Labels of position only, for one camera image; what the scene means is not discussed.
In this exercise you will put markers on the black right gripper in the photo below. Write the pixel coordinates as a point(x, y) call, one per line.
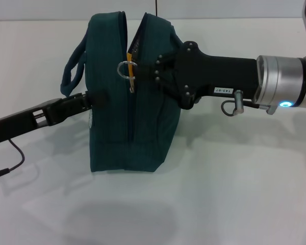
point(214, 74)

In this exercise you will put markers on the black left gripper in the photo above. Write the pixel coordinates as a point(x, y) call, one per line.
point(23, 120)

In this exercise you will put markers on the dark teal insulated lunch bag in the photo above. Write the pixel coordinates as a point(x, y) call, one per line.
point(112, 122)

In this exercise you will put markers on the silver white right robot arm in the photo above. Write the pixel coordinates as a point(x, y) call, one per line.
point(288, 81)

